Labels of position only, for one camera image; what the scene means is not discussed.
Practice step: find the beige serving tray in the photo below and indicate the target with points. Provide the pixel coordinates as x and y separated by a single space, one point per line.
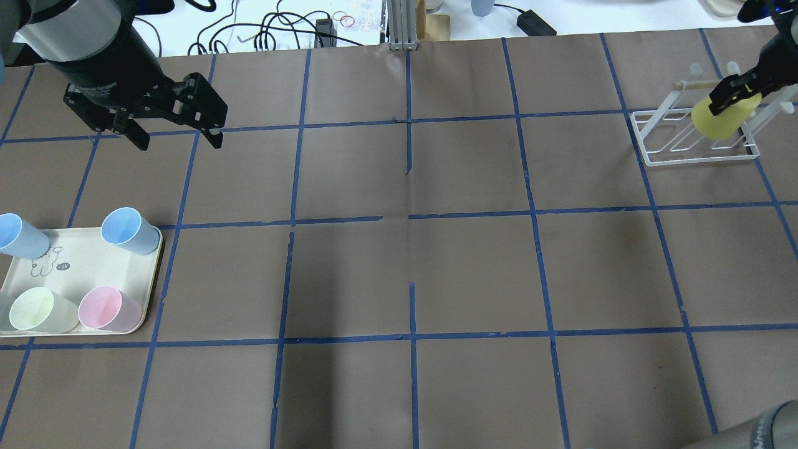
79 260

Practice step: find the blue cup on desk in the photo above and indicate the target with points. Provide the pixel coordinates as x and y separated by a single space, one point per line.
481 8

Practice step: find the yellow plastic cup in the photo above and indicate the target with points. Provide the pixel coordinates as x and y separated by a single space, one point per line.
723 126

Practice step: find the blue cup near pink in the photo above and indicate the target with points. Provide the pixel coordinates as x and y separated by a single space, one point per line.
127 229

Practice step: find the white wire cup rack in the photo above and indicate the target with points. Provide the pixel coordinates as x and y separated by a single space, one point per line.
682 130

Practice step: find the wooden mug tree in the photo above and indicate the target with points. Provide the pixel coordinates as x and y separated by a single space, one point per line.
431 24

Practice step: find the cream plastic cup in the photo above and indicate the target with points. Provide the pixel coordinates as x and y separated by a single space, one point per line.
40 309

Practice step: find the aluminium frame post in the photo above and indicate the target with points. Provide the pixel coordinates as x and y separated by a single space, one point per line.
401 26

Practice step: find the blue cup near grey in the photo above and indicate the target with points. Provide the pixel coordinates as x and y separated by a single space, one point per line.
20 239

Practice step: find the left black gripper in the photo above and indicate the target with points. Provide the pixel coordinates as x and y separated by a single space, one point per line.
107 73

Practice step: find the pink plastic cup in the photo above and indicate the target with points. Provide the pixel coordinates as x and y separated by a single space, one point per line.
106 308

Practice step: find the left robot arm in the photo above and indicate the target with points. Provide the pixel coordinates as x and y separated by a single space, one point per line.
73 30

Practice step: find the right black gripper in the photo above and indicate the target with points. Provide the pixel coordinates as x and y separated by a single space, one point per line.
737 87

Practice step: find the black power adapter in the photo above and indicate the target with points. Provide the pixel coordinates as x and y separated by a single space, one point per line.
531 24

